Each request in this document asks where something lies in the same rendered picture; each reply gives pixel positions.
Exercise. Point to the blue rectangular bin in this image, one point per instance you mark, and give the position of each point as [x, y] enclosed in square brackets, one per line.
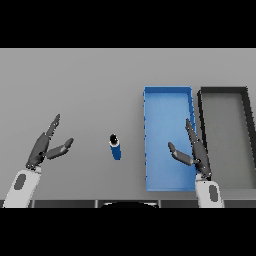
[168, 140]

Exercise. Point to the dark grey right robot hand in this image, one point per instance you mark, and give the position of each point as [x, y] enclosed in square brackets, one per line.
[200, 154]

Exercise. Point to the blue pipe with dark end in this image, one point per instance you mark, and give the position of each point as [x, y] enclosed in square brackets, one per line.
[115, 147]

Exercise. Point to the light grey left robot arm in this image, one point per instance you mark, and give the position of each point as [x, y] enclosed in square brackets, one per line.
[21, 187]

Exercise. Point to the dark grey rectangular bin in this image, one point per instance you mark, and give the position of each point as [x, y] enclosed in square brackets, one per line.
[228, 140]

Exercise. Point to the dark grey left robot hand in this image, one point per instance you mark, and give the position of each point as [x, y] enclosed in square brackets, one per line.
[39, 150]

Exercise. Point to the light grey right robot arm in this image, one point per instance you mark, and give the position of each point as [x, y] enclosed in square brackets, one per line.
[208, 194]

